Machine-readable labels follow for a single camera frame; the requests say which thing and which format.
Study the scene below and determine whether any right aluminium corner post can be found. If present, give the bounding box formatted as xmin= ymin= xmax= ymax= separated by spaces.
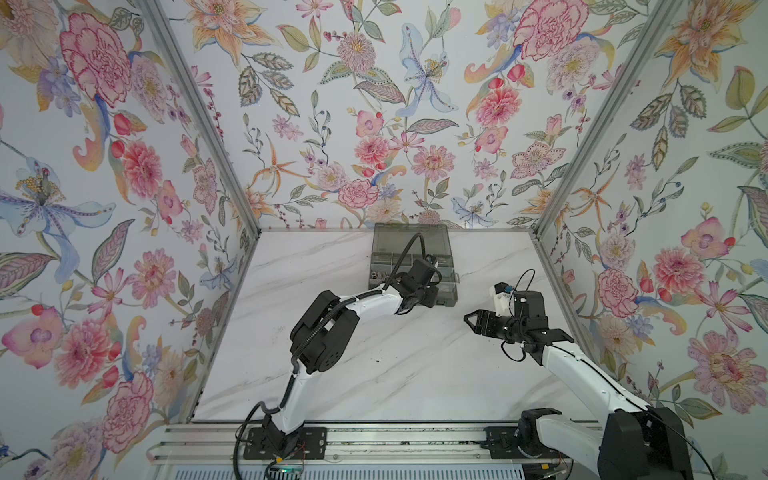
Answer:
xmin=531 ymin=0 xmax=678 ymax=240

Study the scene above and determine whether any aluminium corner post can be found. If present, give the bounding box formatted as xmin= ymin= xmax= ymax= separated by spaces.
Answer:
xmin=137 ymin=0 xmax=261 ymax=240
xmin=531 ymin=0 xmax=678 ymax=240

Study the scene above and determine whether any grey plastic organizer box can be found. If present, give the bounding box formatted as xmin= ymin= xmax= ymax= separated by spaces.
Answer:
xmin=368 ymin=223 xmax=459 ymax=309

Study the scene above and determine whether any aluminium mounting rail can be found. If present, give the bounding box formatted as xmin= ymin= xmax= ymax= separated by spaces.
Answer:
xmin=148 ymin=421 xmax=573 ymax=466

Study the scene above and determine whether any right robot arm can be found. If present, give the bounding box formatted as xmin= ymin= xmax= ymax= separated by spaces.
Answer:
xmin=463 ymin=284 xmax=694 ymax=479

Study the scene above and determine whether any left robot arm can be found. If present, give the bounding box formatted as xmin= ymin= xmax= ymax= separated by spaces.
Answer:
xmin=261 ymin=255 xmax=442 ymax=438

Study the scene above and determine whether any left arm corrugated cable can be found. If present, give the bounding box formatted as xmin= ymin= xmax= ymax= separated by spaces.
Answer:
xmin=232 ymin=232 xmax=427 ymax=480

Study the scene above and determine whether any left aluminium corner post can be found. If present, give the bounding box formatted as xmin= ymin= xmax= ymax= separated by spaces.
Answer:
xmin=137 ymin=0 xmax=261 ymax=240

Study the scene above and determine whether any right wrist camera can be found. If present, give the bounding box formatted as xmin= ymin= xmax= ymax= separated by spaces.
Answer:
xmin=489 ymin=282 xmax=515 ymax=316

